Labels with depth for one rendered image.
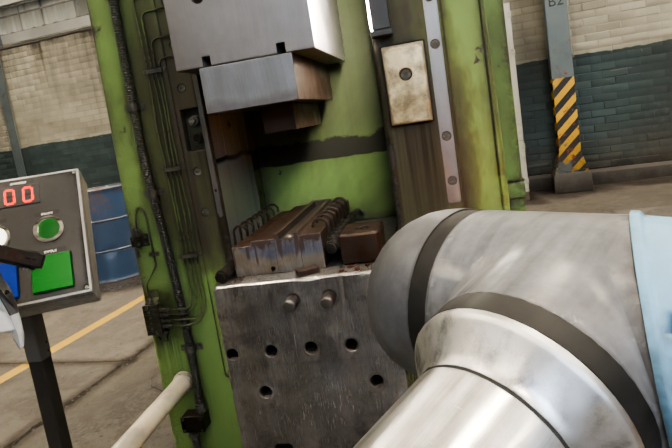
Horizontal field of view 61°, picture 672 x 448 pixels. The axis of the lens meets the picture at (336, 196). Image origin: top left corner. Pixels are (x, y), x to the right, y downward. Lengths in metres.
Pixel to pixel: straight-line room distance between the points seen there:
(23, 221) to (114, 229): 4.48
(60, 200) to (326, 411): 0.71
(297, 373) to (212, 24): 0.74
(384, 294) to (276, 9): 0.91
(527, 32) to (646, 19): 1.21
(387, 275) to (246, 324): 0.90
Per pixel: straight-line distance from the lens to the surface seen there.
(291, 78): 1.18
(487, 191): 1.32
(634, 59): 7.18
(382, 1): 1.28
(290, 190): 1.70
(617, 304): 0.28
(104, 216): 5.78
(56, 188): 1.35
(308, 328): 1.21
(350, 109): 1.65
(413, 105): 1.27
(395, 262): 0.35
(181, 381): 1.55
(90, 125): 9.12
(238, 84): 1.22
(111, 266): 5.85
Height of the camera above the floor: 1.23
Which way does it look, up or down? 8 degrees down
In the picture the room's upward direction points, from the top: 9 degrees counter-clockwise
